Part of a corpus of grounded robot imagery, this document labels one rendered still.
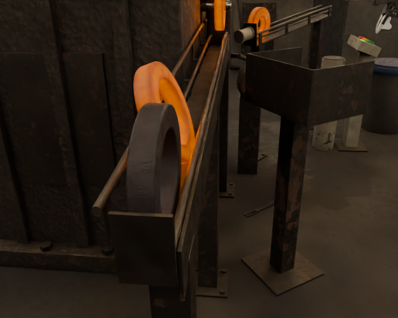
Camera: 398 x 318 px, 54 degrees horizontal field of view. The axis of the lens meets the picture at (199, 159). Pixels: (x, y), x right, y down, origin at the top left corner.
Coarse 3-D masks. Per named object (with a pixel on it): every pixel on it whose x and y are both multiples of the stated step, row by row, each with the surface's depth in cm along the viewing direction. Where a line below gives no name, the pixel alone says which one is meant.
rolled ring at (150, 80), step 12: (144, 72) 64; (156, 72) 65; (168, 72) 72; (144, 84) 62; (156, 84) 64; (168, 84) 72; (144, 96) 61; (156, 96) 62; (168, 96) 74; (180, 96) 75; (180, 108) 75; (180, 120) 75; (180, 132) 75; (192, 132) 76; (192, 144) 73
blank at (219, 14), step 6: (216, 0) 136; (222, 0) 136; (216, 6) 137; (222, 6) 136; (216, 12) 137; (222, 12) 137; (216, 18) 139; (222, 18) 139; (216, 24) 141; (222, 24) 141
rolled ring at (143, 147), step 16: (144, 112) 46; (160, 112) 46; (144, 128) 44; (160, 128) 45; (176, 128) 55; (144, 144) 43; (160, 144) 45; (176, 144) 56; (128, 160) 43; (144, 160) 43; (160, 160) 45; (176, 160) 58; (128, 176) 43; (144, 176) 43; (160, 176) 58; (176, 176) 58; (128, 192) 43; (144, 192) 43; (160, 192) 57; (176, 192) 57; (128, 208) 44; (144, 208) 43; (160, 208) 46; (176, 208) 58
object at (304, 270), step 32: (256, 64) 105; (288, 64) 94; (352, 64) 93; (256, 96) 108; (288, 96) 97; (320, 96) 92; (352, 96) 97; (288, 128) 111; (288, 160) 114; (288, 192) 118; (288, 224) 123; (256, 256) 139; (288, 256) 129; (288, 288) 124
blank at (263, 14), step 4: (256, 8) 185; (260, 8) 184; (264, 8) 187; (252, 12) 184; (256, 12) 183; (260, 12) 185; (264, 12) 188; (268, 12) 190; (252, 16) 183; (256, 16) 184; (260, 16) 186; (264, 16) 189; (268, 16) 191; (248, 20) 184; (252, 20) 183; (256, 20) 185; (260, 20) 192; (264, 20) 190; (268, 20) 192; (260, 24) 193; (264, 24) 192; (268, 24) 193; (260, 28) 193; (264, 28) 192
